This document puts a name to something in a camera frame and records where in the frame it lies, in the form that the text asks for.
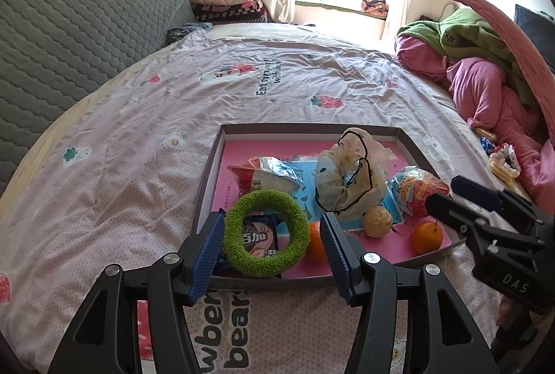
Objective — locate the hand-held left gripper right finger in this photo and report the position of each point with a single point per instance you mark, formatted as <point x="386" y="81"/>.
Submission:
<point x="336" y="261"/>

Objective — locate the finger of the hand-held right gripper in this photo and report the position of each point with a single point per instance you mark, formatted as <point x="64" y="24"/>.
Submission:
<point x="451" y="211"/>
<point x="477" y="190"/>

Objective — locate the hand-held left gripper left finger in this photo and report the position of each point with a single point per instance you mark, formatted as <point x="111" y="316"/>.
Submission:
<point x="208" y="257"/>

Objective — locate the orange mandarin with stem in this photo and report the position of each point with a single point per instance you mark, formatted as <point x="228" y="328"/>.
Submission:
<point x="427" y="239"/>

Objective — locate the egg-shaped snack packet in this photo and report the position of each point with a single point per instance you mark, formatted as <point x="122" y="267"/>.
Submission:
<point x="416" y="192"/>
<point x="264" y="174"/>

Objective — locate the grey shallow cardboard box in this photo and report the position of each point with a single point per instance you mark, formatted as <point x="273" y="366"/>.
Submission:
<point x="243" y="284"/>

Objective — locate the blue cookie packet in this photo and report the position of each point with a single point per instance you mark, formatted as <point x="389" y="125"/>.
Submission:
<point x="260" y="239"/>

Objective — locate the walnut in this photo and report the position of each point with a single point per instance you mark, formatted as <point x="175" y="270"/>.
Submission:
<point x="378" y="221"/>

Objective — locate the yellow white snack packet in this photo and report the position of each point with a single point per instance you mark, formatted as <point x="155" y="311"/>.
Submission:
<point x="503" y="161"/>

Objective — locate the blue orange snack packet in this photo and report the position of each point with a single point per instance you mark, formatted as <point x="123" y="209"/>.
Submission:
<point x="486" y="138"/>

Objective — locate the pink duvet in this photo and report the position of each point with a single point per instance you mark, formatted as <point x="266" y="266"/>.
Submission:
<point x="481" y="96"/>

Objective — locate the pink printed board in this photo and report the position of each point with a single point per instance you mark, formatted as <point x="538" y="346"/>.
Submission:
<point x="236" y="155"/>

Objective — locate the pink quilted pad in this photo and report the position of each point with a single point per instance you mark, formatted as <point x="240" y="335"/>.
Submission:
<point x="524" y="53"/>

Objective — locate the green garment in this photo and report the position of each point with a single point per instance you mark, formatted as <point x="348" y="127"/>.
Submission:
<point x="468" y="36"/>

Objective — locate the black television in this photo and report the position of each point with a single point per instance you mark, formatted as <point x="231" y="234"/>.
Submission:
<point x="535" y="36"/>

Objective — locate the folded cloth on windowsill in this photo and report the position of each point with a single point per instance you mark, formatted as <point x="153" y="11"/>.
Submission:
<point x="375" y="5"/>

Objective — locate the dark fuzzy pillow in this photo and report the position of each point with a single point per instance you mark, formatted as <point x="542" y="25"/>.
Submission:
<point x="188" y="32"/>

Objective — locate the stack of folded blankets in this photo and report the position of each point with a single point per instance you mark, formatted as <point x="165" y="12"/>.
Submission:
<point x="225" y="3"/>

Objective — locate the grey quilted headboard cover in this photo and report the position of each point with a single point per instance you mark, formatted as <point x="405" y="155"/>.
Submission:
<point x="65" y="44"/>

